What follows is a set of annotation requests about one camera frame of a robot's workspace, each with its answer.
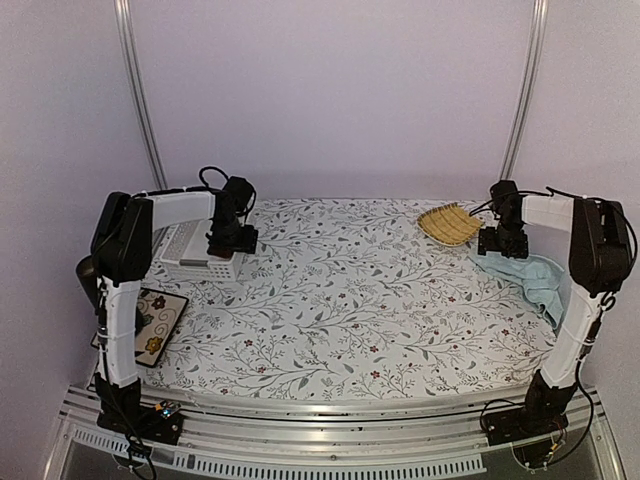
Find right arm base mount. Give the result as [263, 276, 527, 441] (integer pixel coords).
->
[479, 402, 569, 446]

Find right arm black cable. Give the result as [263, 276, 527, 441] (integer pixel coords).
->
[467, 185, 576, 221]

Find right aluminium frame post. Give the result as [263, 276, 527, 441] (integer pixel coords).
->
[499, 0, 549, 180]

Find white perforated plastic basket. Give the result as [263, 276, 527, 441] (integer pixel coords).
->
[157, 220, 245, 282]

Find front aluminium rail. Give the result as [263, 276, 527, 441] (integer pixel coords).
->
[44, 384, 621, 480]

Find floral square ceramic plate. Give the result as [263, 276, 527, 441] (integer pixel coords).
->
[90, 285, 190, 369]

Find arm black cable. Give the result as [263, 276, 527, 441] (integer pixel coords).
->
[467, 185, 576, 221]
[198, 166, 231, 194]

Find floral patterned table mat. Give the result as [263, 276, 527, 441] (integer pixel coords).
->
[139, 199, 555, 402]

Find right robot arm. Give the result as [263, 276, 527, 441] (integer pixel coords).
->
[478, 180, 638, 436]

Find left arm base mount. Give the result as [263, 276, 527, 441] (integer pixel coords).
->
[97, 402, 185, 445]

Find left aluminium frame post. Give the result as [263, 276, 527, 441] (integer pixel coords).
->
[114, 0, 167, 189]

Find black cylindrical cup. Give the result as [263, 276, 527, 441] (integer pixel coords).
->
[75, 256, 99, 310]

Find dark red towel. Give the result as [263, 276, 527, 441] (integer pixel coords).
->
[207, 246, 227, 258]

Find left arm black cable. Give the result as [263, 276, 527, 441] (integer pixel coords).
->
[198, 166, 231, 194]

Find woven bamboo tray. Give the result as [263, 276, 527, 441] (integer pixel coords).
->
[417, 202, 484, 247]

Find aluminium frame post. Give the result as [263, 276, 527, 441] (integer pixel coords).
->
[499, 0, 549, 180]
[114, 0, 167, 189]

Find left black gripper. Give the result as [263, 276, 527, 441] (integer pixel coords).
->
[211, 215, 258, 253]

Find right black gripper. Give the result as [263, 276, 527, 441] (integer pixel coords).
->
[480, 221, 530, 259]

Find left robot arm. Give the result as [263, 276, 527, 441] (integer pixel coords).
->
[90, 176, 258, 434]

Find light blue towel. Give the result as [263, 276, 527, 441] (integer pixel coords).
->
[470, 251, 565, 331]

